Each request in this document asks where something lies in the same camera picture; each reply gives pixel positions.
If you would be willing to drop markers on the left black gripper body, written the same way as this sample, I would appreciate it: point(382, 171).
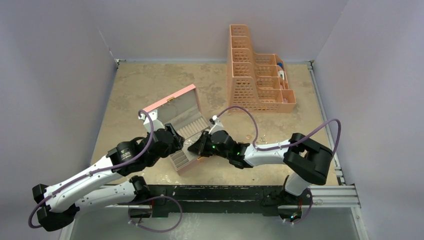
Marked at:
point(171, 149)

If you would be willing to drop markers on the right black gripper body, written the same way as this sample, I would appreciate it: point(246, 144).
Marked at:
point(214, 151)

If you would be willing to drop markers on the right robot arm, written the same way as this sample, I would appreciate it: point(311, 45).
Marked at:
point(308, 159)

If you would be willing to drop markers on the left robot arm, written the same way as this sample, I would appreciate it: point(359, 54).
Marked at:
point(58, 205)

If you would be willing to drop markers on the pink jewelry box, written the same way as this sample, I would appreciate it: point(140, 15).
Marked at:
point(183, 110)

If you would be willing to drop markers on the orange mesh desk organizer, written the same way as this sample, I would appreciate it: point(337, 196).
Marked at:
point(252, 78)

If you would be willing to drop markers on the blue white items in organizer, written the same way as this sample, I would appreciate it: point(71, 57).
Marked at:
point(281, 72)

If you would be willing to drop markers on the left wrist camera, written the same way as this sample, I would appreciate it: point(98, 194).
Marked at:
point(150, 120)

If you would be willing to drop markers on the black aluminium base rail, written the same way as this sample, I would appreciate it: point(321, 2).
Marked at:
point(267, 200)

